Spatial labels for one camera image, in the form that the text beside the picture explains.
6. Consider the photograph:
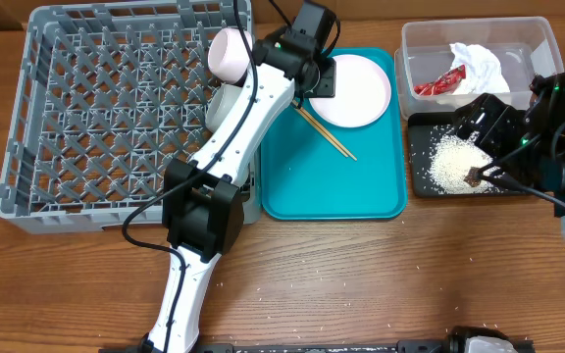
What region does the grey dishwasher rack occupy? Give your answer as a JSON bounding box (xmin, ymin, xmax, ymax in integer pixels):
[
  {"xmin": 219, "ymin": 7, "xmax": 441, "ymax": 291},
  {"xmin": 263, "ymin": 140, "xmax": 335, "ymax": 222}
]
[{"xmin": 0, "ymin": 0, "xmax": 252, "ymax": 234}]

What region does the white rice pile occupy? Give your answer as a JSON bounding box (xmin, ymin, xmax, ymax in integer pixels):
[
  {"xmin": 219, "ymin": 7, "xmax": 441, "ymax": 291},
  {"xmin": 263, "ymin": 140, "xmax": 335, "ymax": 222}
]
[{"xmin": 428, "ymin": 133, "xmax": 493, "ymax": 194}]

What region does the clear plastic bin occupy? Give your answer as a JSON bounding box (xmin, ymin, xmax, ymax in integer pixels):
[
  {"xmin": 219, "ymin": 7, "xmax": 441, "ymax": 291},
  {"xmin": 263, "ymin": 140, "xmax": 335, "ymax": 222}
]
[{"xmin": 394, "ymin": 17, "xmax": 564, "ymax": 119}]

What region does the brown food scrap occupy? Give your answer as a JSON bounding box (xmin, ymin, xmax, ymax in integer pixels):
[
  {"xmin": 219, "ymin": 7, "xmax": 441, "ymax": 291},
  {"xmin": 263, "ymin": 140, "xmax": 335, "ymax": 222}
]
[{"xmin": 463, "ymin": 167, "xmax": 483, "ymax": 188}]

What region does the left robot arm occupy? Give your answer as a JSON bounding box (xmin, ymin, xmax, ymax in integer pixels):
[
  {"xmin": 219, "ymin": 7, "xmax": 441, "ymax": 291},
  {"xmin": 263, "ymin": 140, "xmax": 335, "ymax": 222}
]
[{"xmin": 144, "ymin": 29, "xmax": 334, "ymax": 352}]

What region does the red snack wrapper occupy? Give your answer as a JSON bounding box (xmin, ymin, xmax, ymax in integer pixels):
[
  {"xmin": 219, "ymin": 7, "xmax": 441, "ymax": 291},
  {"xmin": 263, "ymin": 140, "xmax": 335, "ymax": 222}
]
[{"xmin": 414, "ymin": 65, "xmax": 467, "ymax": 96}]

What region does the black waste tray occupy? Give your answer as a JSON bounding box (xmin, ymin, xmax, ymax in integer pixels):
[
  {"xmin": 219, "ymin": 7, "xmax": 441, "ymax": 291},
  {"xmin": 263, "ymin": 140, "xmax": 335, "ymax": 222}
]
[{"xmin": 407, "ymin": 113, "xmax": 515, "ymax": 198}]

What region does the teal plastic tray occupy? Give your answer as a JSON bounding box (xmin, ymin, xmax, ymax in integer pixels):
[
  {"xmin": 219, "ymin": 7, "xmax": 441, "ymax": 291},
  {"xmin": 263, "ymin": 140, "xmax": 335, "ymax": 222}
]
[{"xmin": 260, "ymin": 46, "xmax": 408, "ymax": 221}]

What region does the white napkin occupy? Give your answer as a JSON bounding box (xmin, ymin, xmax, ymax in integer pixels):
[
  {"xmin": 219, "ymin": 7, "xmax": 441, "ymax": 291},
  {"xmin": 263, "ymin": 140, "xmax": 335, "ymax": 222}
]
[{"xmin": 450, "ymin": 42, "xmax": 510, "ymax": 95}]

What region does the small pink bowl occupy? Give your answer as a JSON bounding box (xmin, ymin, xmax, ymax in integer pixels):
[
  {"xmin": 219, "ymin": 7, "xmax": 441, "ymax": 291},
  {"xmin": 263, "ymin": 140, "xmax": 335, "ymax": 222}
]
[{"xmin": 208, "ymin": 27, "xmax": 252, "ymax": 84}]

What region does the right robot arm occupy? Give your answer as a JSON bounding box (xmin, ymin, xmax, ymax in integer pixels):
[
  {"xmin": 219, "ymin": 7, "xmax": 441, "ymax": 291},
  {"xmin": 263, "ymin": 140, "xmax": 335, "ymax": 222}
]
[{"xmin": 452, "ymin": 73, "xmax": 565, "ymax": 240}]

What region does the grey bowl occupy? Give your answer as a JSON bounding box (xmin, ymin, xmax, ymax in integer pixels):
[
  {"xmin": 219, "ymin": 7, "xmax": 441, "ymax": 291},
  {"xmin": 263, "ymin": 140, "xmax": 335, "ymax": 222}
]
[{"xmin": 205, "ymin": 83, "xmax": 242, "ymax": 133}]

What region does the large pink plate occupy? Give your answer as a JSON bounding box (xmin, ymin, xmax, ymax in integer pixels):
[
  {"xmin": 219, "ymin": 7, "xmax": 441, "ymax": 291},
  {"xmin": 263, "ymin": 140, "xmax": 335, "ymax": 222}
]
[{"xmin": 310, "ymin": 54, "xmax": 391, "ymax": 128}]

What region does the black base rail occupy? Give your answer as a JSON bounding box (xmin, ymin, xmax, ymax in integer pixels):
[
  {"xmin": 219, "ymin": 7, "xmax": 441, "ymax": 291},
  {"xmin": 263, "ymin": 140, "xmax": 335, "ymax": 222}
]
[{"xmin": 98, "ymin": 332, "xmax": 534, "ymax": 353}]

